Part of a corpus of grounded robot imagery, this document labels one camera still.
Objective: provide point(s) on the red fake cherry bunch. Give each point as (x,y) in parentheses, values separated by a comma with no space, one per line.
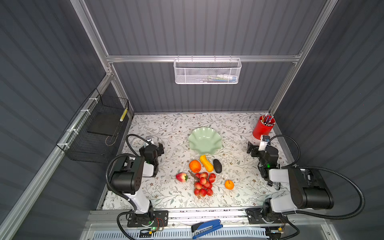
(203,185)

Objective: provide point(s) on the dark fake avocado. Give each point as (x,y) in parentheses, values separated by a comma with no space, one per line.
(217,166)

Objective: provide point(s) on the small fake tangerine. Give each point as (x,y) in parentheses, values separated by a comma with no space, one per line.
(229,185)

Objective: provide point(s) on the large orange fake fruit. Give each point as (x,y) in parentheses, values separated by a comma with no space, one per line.
(195,166)

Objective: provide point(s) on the green wavy fruit bowl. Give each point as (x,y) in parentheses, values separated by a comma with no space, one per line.
(205,141)

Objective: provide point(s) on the yellow fake squash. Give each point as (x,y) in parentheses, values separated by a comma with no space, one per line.
(207,164)

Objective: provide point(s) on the pens in red cup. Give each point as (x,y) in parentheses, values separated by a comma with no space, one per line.
(267,119)

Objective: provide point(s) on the blue stapler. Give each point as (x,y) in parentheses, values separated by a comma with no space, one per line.
(204,228)

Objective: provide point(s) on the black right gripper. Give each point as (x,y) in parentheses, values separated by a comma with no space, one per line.
(253,151)

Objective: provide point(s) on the white wire mesh basket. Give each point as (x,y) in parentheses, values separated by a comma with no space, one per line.
(188,70)

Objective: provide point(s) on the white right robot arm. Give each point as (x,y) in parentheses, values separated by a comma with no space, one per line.
(308,189)

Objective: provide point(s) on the markers in white basket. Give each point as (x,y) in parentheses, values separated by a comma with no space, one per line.
(229,79)

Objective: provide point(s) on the yellow tube in black basket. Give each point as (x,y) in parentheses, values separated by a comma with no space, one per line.
(123,115)

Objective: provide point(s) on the red pen cup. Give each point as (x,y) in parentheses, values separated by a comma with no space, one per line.
(262,130)

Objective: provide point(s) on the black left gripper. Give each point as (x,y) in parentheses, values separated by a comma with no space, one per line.
(159,149)

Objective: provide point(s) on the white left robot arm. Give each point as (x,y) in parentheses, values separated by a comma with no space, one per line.
(124,176)

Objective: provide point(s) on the black wire basket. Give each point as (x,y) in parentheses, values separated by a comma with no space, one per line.
(96,133)

